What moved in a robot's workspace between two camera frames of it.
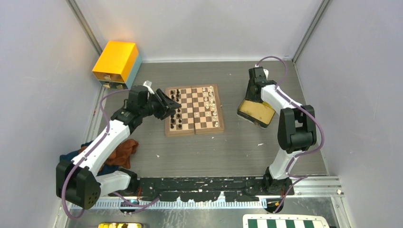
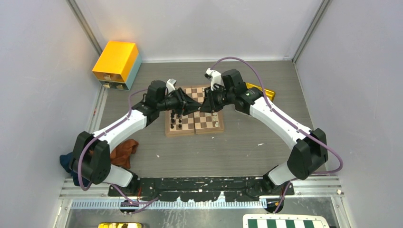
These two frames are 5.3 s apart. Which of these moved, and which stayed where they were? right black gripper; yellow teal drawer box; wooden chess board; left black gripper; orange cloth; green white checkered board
Moved: left black gripper; right black gripper
Stayed: green white checkered board; orange cloth; yellow teal drawer box; wooden chess board
